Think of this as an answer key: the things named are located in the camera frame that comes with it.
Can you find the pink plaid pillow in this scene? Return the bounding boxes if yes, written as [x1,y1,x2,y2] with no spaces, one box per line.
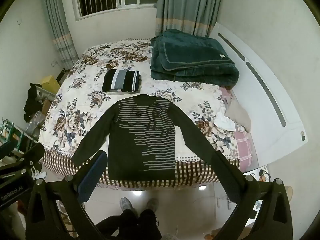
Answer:
[220,87,253,171]

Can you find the dark teal jacket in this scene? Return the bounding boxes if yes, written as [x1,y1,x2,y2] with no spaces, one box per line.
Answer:
[150,29,240,82]

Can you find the yellow box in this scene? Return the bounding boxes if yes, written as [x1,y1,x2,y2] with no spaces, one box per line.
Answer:
[40,75,61,94]

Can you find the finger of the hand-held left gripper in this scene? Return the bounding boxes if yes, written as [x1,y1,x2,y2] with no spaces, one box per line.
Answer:
[0,143,45,180]
[0,139,16,159]

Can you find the black cloth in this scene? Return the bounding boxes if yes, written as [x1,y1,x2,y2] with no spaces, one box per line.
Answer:
[24,83,47,121]

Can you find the floral bedspread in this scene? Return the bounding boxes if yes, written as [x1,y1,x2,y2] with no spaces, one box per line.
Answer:
[37,39,241,188]

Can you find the crumpled white cloth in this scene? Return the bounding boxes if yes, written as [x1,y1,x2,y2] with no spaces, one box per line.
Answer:
[214,111,237,132]

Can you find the person's legs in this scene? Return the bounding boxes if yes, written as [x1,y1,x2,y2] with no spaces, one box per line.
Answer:
[96,209,163,240]

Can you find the person's right shoe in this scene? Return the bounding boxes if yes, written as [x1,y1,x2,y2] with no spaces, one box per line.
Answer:
[145,198,160,213]

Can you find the white bed headboard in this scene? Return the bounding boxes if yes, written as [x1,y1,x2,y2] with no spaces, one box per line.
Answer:
[210,22,309,173]

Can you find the grey-green curtain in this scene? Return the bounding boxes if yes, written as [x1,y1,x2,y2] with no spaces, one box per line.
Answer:
[42,0,79,71]
[155,0,224,38]

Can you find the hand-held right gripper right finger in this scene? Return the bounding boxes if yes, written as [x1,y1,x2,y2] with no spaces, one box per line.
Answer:
[209,151,293,240]

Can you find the clear plastic bag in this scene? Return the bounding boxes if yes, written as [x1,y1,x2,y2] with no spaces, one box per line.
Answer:
[25,112,46,136]

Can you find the person's shoe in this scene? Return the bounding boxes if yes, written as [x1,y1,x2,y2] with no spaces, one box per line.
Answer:
[119,197,135,216]
[145,198,160,213]

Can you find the folded black grey striped sweater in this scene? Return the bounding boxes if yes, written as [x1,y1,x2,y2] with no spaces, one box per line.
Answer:
[102,69,141,94]

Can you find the beige pillow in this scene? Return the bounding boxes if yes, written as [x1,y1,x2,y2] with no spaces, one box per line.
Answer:
[225,100,252,132]

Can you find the person's left shoe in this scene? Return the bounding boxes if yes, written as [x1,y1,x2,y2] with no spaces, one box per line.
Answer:
[119,197,135,216]

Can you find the green crate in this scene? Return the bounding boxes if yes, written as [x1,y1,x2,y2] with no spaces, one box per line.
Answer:
[0,119,23,151]

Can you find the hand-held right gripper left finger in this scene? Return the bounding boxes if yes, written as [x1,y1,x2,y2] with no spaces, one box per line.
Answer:
[25,150,108,240]

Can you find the dark striped sweater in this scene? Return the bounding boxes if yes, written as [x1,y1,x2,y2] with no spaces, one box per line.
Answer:
[72,94,240,182]

